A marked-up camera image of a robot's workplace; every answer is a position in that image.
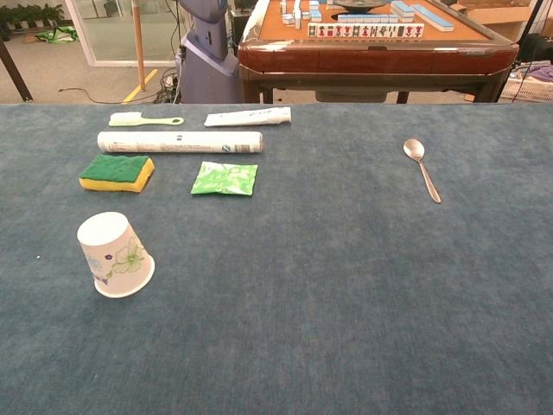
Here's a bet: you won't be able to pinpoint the white floral paper cup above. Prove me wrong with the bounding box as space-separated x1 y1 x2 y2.
76 211 156 300

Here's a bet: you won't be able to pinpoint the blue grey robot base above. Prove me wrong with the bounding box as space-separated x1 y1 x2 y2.
177 0 243 105

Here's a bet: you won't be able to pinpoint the green plastic packet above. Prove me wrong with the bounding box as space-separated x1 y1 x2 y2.
190 161 259 197

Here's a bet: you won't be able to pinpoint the white toothpaste tube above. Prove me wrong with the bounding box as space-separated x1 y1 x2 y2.
203 106 293 128

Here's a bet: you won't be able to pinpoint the rolled white paper roll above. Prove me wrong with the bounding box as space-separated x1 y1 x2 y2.
96 131 264 155

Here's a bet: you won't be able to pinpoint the metal spoon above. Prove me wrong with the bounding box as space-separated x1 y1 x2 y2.
402 137 442 204

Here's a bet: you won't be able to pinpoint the green yellow sponge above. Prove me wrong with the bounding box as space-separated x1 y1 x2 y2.
79 154 156 194

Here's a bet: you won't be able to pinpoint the brown mahjong table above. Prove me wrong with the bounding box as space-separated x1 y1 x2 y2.
237 0 520 105

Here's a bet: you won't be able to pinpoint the wooden pole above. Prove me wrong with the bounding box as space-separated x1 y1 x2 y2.
131 0 147 92

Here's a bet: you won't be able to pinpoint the blue-backed mahjong tile row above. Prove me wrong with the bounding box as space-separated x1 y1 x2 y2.
337 13 401 24

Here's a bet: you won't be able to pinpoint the dark round dish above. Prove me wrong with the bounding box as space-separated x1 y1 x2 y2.
334 0 388 10

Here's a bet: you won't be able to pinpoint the blue-backed mahjong tile stack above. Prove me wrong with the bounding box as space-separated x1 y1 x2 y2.
391 0 416 22

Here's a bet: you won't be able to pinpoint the long blue-backed tile row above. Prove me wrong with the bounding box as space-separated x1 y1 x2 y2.
412 3 455 33

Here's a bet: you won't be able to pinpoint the green bag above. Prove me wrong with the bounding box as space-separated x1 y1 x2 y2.
35 25 79 44

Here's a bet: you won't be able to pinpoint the white plastic basket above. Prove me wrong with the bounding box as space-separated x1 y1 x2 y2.
499 71 553 104

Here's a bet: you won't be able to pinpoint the black slanted pole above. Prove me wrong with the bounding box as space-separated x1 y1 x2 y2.
0 37 34 103

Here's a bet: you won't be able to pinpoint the black tripod leg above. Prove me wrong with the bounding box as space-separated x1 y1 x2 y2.
494 0 545 104

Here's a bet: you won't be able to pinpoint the cardboard box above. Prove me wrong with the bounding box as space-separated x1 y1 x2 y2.
457 0 541 42

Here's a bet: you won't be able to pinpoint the purple cloth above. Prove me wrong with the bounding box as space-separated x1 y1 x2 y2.
524 63 553 83

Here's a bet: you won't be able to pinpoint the black case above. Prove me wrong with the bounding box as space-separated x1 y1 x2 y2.
516 33 553 66

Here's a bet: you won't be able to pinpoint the potted green plants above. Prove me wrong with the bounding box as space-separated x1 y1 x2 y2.
0 3 66 30

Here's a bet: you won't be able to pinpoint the tangled cable bundle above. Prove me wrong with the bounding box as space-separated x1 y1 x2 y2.
153 68 181 105

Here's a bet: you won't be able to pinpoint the black floor cable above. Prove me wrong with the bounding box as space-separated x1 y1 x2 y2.
58 87 130 105

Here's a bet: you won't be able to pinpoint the white glass door frame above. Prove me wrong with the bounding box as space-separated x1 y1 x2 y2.
64 0 182 68

